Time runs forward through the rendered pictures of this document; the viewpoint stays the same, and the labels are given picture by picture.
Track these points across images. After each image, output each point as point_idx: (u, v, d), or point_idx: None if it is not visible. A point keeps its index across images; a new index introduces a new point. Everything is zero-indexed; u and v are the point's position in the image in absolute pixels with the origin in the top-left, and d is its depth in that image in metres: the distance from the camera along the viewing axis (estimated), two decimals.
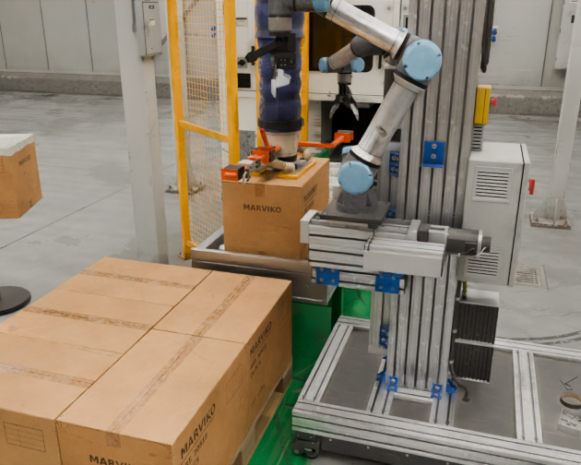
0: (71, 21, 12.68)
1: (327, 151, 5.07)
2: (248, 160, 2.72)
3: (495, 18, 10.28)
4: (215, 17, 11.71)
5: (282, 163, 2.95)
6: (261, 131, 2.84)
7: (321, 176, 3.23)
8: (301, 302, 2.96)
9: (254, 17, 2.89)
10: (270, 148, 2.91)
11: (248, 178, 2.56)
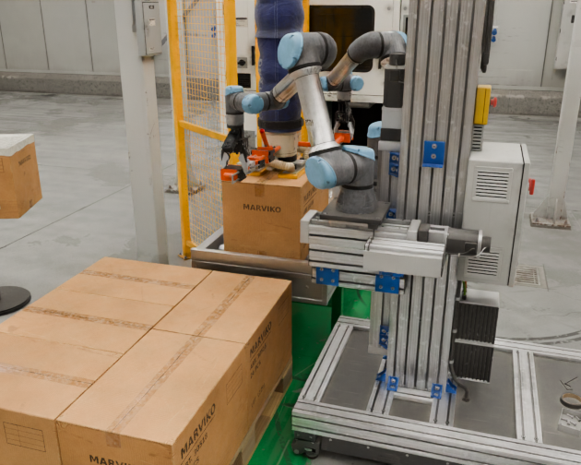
0: (71, 21, 12.68)
1: None
2: None
3: (495, 18, 10.28)
4: (215, 17, 11.71)
5: (282, 163, 2.95)
6: (261, 131, 2.84)
7: None
8: (301, 302, 2.96)
9: (254, 17, 2.89)
10: (270, 148, 2.92)
11: (242, 178, 2.57)
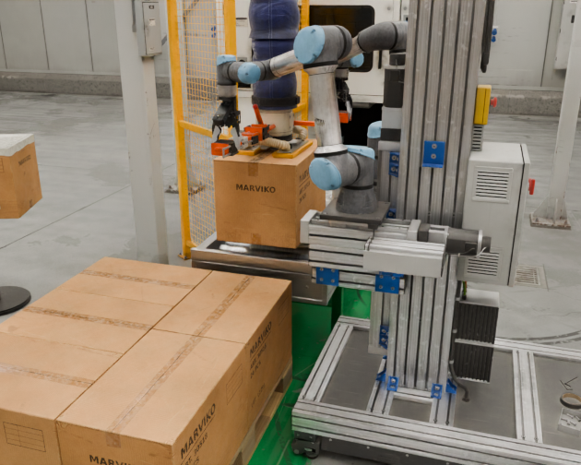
0: (71, 21, 12.68)
1: None
2: None
3: (495, 18, 10.28)
4: (215, 17, 11.71)
5: (277, 141, 2.83)
6: (254, 107, 2.72)
7: None
8: (301, 302, 2.96)
9: (248, 17, 2.81)
10: (264, 125, 2.79)
11: (233, 153, 2.44)
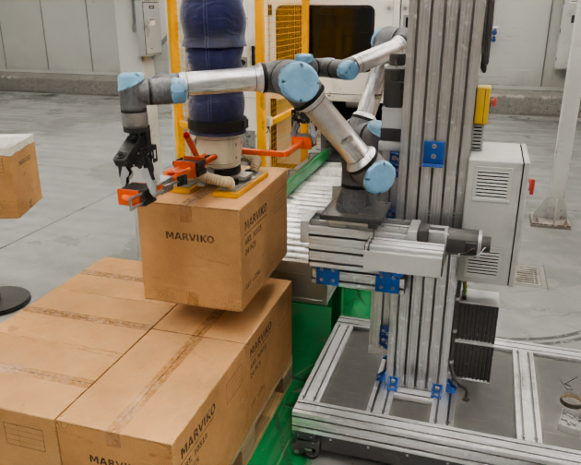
0: (71, 21, 12.68)
1: (327, 151, 5.07)
2: (163, 175, 2.01)
3: (495, 18, 10.28)
4: None
5: (217, 177, 2.23)
6: (185, 136, 2.12)
7: (273, 193, 2.51)
8: (301, 302, 2.96)
9: (180, 19, 2.21)
10: (199, 158, 2.19)
11: (148, 202, 1.85)
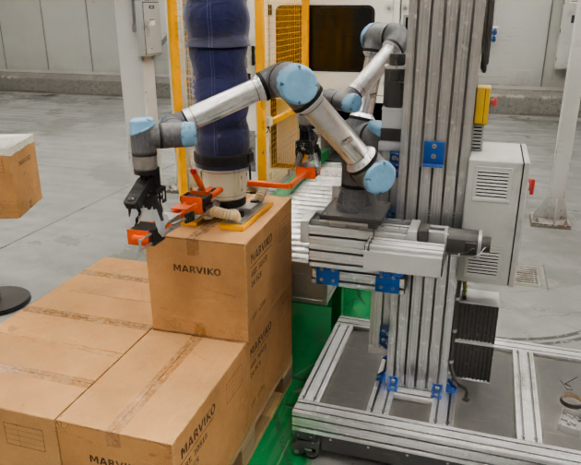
0: (71, 21, 12.68)
1: (327, 151, 5.07)
2: (171, 212, 2.05)
3: (495, 18, 10.28)
4: None
5: (223, 211, 2.27)
6: (192, 172, 2.16)
7: (278, 222, 2.55)
8: (301, 302, 2.96)
9: (183, 19, 2.21)
10: (206, 192, 2.24)
11: (156, 242, 1.89)
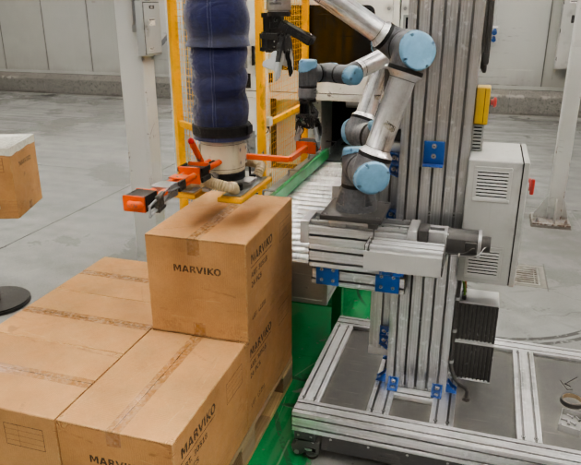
0: (71, 21, 12.68)
1: (327, 151, 5.07)
2: (168, 181, 2.01)
3: (495, 18, 10.28)
4: None
5: (221, 183, 2.24)
6: (190, 141, 2.13)
7: (278, 223, 2.55)
8: (301, 302, 2.96)
9: (183, 19, 2.21)
10: (204, 163, 2.20)
11: (160, 208, 1.85)
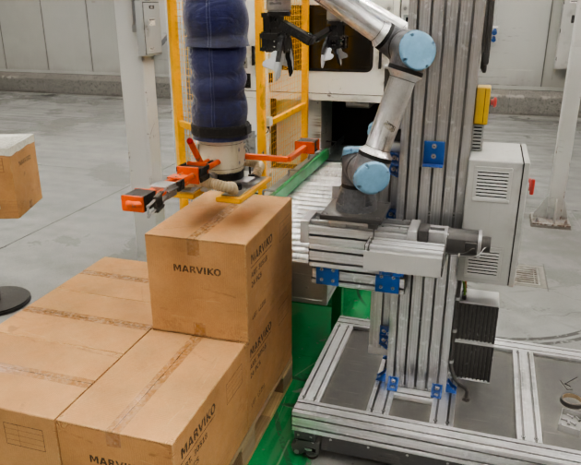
0: (71, 21, 12.68)
1: (327, 151, 5.07)
2: (167, 181, 2.02)
3: (495, 18, 10.28)
4: None
5: (219, 183, 2.24)
6: (188, 141, 2.13)
7: (278, 223, 2.55)
8: (301, 302, 2.96)
9: (183, 19, 2.21)
10: (203, 162, 2.20)
11: (159, 208, 1.85)
